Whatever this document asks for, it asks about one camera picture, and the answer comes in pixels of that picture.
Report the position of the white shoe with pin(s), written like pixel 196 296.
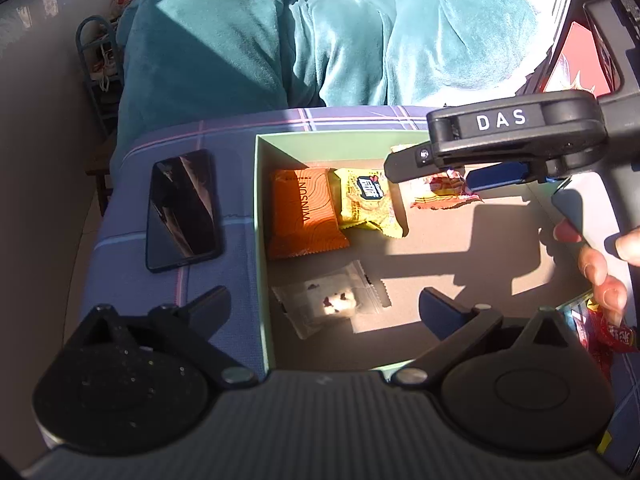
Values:
pixel 107 60

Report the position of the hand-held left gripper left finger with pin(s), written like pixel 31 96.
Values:
pixel 210 306

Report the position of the orange snack packet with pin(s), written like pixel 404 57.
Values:
pixel 305 215

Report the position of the black smartphone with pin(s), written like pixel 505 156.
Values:
pixel 184 210

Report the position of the red striped snack packet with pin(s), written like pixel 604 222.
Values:
pixel 442 196

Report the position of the person's right hand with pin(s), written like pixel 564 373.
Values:
pixel 600 270

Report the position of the light green cardboard box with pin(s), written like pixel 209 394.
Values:
pixel 475 260

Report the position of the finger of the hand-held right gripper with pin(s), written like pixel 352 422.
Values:
pixel 495 176
pixel 407 165

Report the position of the yellow snack packet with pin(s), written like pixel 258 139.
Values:
pixel 370 200

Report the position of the red glossy snack packet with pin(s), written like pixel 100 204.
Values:
pixel 617 335

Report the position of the blue metal shoe rack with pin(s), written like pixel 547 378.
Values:
pixel 87 50

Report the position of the red floral cloth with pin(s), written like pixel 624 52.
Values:
pixel 127 0

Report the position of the red snack bag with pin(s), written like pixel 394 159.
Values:
pixel 580 325

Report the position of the brown wooden stool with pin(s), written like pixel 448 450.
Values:
pixel 102 170

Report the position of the clear nougat snack packet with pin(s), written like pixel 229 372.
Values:
pixel 330 300

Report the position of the red patterned box lid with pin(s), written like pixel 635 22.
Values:
pixel 580 60

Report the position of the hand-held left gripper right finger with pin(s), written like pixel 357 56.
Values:
pixel 437 310

